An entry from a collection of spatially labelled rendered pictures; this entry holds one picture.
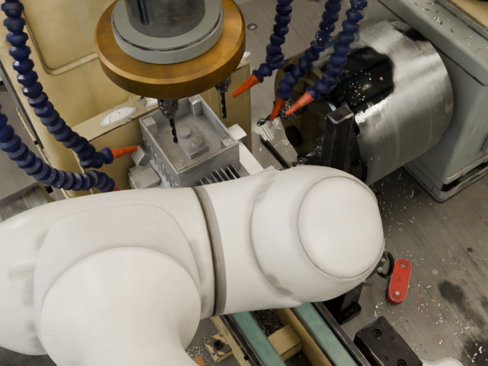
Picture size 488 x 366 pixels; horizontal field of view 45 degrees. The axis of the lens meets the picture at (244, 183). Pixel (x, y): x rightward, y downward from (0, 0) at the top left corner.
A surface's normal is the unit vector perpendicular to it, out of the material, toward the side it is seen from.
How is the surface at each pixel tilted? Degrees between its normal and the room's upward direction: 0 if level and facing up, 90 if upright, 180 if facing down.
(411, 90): 40
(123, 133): 90
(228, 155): 90
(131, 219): 26
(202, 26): 0
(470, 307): 0
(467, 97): 90
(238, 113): 90
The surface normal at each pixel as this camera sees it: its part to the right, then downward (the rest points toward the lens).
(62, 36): 0.55, 0.68
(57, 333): -0.49, 0.22
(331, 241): 0.24, -0.02
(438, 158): -0.84, 0.46
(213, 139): -0.03, -0.57
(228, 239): 0.13, -0.20
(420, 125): 0.50, 0.44
